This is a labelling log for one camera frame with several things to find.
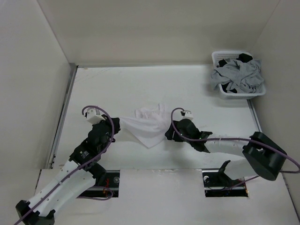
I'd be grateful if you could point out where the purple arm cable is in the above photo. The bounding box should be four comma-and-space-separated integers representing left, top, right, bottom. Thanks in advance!
170, 107, 300, 192
14, 105, 115, 225

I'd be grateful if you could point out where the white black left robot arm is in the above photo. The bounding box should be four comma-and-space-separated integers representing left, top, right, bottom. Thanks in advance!
15, 118, 120, 225

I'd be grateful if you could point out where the grey tank top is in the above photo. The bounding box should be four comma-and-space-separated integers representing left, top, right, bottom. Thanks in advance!
210, 59, 264, 94

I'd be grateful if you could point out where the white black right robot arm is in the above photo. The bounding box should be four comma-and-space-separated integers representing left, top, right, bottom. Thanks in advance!
165, 119, 286, 186

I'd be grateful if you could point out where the metal table edge rail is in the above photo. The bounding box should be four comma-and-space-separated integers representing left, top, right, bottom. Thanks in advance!
45, 63, 78, 169

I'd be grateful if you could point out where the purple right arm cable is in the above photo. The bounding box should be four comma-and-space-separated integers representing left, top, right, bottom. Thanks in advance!
170, 107, 300, 192

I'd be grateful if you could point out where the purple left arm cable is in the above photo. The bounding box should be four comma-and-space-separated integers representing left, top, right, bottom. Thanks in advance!
14, 105, 115, 225

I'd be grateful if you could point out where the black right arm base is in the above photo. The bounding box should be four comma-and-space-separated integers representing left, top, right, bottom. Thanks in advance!
202, 160, 248, 197

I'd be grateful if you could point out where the white plastic laundry basket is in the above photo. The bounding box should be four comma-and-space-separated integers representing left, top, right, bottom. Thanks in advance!
210, 50, 266, 100

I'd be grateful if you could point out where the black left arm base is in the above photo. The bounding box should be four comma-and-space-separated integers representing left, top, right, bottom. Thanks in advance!
79, 171, 120, 200

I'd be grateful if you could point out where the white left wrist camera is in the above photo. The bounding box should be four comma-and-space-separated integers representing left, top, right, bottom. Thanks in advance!
85, 107, 105, 125

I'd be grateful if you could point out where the white tank top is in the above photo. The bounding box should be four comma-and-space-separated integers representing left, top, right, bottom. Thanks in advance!
120, 103, 171, 149

